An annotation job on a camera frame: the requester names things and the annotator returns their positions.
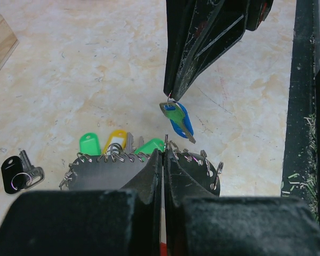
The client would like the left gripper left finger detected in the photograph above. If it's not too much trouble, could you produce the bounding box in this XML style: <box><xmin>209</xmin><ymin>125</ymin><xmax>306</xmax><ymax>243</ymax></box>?
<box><xmin>0</xmin><ymin>152</ymin><xmax>162</xmax><ymax>255</ymax></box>

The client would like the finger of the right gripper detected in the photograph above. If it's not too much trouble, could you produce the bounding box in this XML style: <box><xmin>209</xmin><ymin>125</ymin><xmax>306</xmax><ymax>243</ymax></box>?
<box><xmin>163</xmin><ymin>1</ymin><xmax>192</xmax><ymax>95</ymax></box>
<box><xmin>173</xmin><ymin>1</ymin><xmax>273</xmax><ymax>101</ymax></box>

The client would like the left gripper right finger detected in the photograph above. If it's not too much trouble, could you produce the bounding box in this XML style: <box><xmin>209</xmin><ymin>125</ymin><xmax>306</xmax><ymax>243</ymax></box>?
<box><xmin>164</xmin><ymin>150</ymin><xmax>320</xmax><ymax>255</ymax></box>

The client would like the blue tag key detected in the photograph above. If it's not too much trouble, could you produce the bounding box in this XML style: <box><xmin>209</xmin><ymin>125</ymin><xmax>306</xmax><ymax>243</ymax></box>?
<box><xmin>159</xmin><ymin>101</ymin><xmax>196</xmax><ymax>143</ymax></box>

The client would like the green key tag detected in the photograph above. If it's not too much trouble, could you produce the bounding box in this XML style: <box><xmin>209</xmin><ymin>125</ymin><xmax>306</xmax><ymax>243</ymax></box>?
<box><xmin>79</xmin><ymin>132</ymin><xmax>101</xmax><ymax>156</ymax></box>
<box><xmin>134</xmin><ymin>138</ymin><xmax>164</xmax><ymax>154</ymax></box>

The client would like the yellow key tag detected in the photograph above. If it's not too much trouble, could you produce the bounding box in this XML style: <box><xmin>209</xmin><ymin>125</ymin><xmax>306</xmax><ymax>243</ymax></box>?
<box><xmin>102</xmin><ymin>130</ymin><xmax>127</xmax><ymax>153</ymax></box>

